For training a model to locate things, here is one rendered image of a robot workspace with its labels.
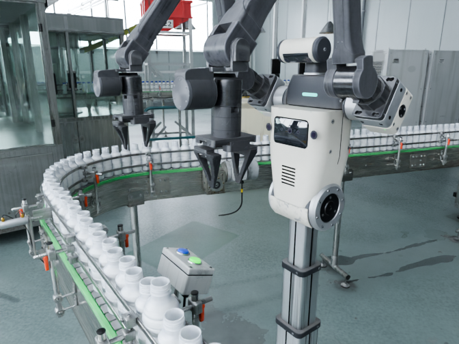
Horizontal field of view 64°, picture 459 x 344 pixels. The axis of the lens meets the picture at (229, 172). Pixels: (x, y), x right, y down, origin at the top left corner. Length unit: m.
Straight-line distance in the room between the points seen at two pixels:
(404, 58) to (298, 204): 5.63
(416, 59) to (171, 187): 5.32
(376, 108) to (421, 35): 12.77
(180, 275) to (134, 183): 1.32
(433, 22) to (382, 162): 10.96
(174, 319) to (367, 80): 0.66
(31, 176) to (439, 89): 6.25
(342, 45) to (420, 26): 12.93
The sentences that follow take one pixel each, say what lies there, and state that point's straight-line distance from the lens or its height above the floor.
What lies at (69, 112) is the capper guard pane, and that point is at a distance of 5.76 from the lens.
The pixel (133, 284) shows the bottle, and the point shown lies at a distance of 0.83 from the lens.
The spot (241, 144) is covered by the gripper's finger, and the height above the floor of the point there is 1.45.
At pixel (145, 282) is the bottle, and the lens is 0.81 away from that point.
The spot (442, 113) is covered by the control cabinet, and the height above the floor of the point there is 0.84.
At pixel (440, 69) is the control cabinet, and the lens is 7.22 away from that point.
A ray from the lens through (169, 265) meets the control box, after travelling 0.98.
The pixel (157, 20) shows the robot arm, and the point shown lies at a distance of 1.10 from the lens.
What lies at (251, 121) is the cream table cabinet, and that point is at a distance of 4.77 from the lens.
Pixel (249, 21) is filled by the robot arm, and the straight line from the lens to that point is 0.69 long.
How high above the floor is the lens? 1.58
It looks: 16 degrees down
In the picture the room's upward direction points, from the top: straight up
